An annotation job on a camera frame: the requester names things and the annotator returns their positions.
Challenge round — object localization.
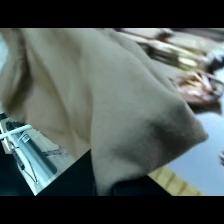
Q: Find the brown T-shirt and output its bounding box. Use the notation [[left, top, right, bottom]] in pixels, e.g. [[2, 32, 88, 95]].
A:
[[0, 28, 210, 197]]

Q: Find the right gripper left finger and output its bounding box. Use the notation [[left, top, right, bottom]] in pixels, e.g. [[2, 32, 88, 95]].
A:
[[36, 149, 98, 197]]

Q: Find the heap of clothes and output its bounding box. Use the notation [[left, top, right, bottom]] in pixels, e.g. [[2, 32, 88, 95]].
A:
[[114, 28, 224, 115]]

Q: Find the silver frame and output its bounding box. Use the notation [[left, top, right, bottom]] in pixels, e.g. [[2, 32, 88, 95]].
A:
[[0, 118, 78, 196]]

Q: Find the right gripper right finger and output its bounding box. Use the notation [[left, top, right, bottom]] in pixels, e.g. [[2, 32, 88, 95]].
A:
[[111, 175, 172, 197]]

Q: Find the black cable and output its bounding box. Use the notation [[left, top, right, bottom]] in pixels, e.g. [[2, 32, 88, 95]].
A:
[[18, 153, 40, 185]]

